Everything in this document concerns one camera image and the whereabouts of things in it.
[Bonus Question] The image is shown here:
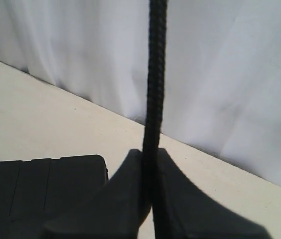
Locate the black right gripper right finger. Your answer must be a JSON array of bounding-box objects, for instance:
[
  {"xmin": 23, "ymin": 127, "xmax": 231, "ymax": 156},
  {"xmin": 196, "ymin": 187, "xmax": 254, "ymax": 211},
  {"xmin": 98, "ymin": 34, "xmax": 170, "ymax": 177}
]
[{"xmin": 155, "ymin": 148, "xmax": 270, "ymax": 239}]

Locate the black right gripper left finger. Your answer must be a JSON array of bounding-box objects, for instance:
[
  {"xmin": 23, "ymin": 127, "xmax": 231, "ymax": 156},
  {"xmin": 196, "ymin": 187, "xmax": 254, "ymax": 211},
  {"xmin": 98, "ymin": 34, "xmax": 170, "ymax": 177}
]
[{"xmin": 42, "ymin": 149, "xmax": 151, "ymax": 239}]

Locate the black plastic carrying case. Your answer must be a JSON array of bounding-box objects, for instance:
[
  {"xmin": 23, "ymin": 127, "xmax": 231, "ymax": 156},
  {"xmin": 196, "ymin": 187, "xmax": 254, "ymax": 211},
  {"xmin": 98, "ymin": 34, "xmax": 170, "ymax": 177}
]
[{"xmin": 0, "ymin": 155, "xmax": 108, "ymax": 239}]

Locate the black braided rope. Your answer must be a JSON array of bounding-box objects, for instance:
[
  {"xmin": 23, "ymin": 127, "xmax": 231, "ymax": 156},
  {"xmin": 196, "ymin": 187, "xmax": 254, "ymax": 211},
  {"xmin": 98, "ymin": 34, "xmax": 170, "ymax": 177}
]
[{"xmin": 141, "ymin": 0, "xmax": 168, "ymax": 239}]

